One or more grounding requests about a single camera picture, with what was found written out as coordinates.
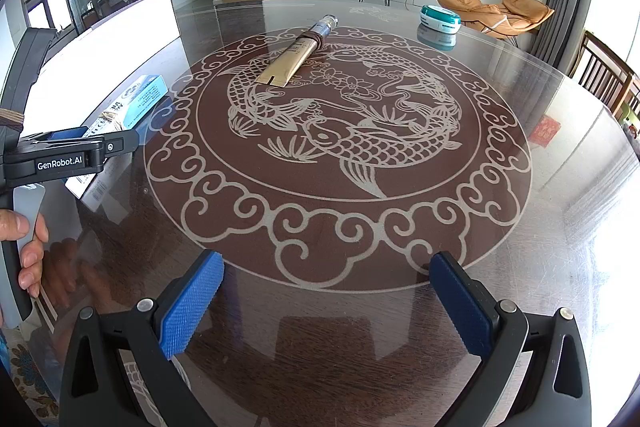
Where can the blue and white long box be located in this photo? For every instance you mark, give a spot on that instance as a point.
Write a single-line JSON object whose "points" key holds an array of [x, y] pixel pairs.
{"points": [[142, 97]]}

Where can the teal round container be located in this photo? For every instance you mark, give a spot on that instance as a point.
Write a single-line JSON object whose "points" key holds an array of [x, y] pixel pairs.
{"points": [[440, 18]]}

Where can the large white cardboard box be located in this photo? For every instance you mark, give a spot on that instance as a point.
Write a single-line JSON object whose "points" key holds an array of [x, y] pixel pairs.
{"points": [[100, 67]]}

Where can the dark wooden chair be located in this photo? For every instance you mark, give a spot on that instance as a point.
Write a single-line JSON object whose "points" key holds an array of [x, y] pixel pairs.
{"points": [[607, 72]]}

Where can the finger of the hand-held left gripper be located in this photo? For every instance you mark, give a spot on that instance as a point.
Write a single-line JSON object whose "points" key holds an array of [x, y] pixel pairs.
{"points": [[117, 146], [67, 133]]}

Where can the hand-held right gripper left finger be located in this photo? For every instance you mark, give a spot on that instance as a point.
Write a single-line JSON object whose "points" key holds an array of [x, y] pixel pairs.
{"points": [[192, 302]]}

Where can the orange rocking chair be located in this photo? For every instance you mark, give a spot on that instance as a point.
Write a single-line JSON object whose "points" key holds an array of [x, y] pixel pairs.
{"points": [[480, 9]]}

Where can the floral cushion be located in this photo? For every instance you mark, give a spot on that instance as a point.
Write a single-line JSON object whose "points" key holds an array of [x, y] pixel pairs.
{"points": [[25, 372]]}

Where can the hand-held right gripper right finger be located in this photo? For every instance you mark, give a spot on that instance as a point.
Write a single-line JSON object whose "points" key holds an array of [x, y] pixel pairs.
{"points": [[460, 302]]}

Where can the person's left hand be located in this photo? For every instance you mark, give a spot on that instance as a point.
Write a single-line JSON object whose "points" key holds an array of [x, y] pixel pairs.
{"points": [[35, 242]]}

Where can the gold tube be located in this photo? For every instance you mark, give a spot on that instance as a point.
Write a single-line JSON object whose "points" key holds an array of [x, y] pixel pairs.
{"points": [[290, 62]]}

